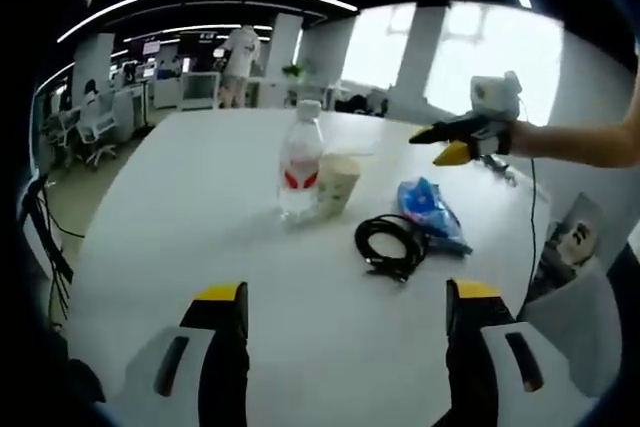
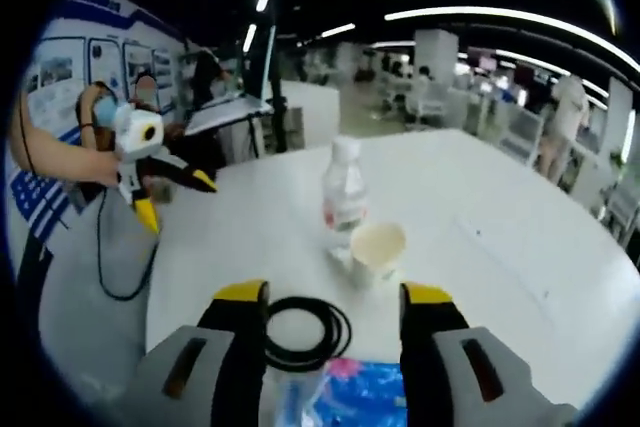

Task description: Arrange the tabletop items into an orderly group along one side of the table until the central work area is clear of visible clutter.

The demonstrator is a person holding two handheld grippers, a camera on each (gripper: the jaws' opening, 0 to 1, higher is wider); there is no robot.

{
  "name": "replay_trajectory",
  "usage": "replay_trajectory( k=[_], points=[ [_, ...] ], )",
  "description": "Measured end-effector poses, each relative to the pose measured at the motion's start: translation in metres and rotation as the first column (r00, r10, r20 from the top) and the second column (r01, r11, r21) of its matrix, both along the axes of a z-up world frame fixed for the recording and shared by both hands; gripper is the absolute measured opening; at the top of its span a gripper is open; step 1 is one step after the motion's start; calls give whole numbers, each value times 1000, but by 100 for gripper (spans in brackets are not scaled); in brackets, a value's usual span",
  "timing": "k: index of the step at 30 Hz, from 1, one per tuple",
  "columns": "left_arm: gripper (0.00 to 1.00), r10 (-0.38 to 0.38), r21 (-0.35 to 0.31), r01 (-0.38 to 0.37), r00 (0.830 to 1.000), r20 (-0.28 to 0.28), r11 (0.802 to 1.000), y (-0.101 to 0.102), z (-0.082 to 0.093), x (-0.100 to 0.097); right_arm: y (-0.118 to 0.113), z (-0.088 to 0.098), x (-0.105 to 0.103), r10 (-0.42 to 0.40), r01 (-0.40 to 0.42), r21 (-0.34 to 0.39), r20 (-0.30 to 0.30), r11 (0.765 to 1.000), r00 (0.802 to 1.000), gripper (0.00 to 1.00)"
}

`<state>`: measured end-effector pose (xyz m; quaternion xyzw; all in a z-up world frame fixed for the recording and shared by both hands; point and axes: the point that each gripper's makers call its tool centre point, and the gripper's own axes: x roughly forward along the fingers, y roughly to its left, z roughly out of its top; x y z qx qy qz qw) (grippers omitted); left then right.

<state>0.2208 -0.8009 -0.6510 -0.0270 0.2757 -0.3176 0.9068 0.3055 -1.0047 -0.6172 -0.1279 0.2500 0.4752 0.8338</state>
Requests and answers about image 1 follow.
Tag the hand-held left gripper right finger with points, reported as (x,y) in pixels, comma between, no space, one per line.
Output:
(467,357)

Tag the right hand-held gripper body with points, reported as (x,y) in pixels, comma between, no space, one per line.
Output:
(495,97)

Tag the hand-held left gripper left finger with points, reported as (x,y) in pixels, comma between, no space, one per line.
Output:
(222,357)

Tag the blue pad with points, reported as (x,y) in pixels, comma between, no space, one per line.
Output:
(417,197)

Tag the beige paper cup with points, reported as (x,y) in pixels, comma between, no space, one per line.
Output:
(337,187)

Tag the clear water bottle red label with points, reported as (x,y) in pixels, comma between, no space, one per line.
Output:
(300,162)

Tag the dark bags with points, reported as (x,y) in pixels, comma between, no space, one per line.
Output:
(362,106)

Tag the white round table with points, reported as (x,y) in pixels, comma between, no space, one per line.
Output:
(200,227)

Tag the dark bulky object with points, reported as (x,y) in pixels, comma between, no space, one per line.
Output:
(85,382)

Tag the grey patterned cloth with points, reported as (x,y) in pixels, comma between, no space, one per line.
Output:
(570,237)

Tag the green potted plant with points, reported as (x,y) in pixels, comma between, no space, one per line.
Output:
(294,70)

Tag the white framed cart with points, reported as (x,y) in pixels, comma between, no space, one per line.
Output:
(200,89)

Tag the white office chair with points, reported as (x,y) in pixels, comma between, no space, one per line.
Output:
(95,129)
(62,129)

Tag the white office desk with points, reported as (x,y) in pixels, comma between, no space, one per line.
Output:
(132,107)

